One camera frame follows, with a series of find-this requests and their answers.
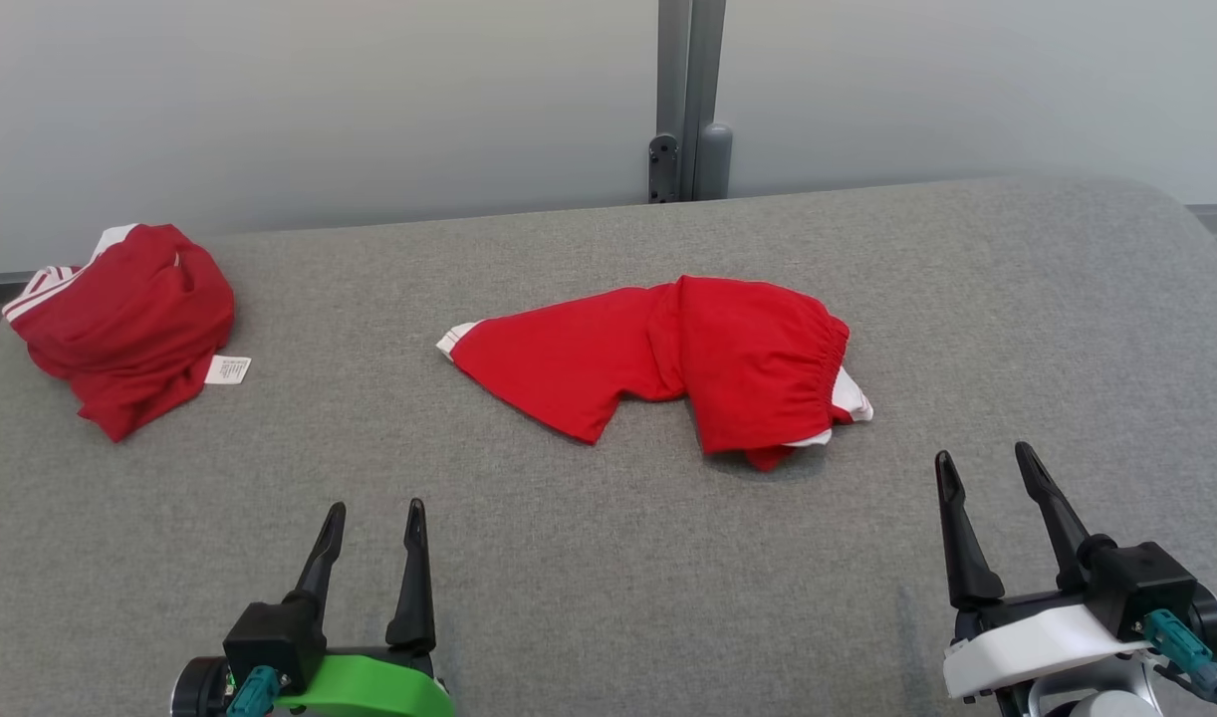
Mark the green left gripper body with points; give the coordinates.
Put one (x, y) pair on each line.
(369, 687)

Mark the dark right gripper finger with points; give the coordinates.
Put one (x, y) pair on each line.
(967, 568)
(1052, 518)

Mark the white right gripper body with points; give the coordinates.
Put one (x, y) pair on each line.
(1027, 642)

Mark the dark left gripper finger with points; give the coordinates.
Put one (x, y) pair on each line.
(413, 588)
(325, 558)

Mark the red jersey with white sleeves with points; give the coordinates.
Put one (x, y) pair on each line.
(121, 319)

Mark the red shorts with white stripe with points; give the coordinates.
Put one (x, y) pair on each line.
(728, 358)

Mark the grey cylindrical door stop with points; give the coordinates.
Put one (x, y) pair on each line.
(717, 159)

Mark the dark grey hinge plate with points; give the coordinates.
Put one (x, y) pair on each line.
(663, 169)

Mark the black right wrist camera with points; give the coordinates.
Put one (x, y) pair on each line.
(1136, 583)

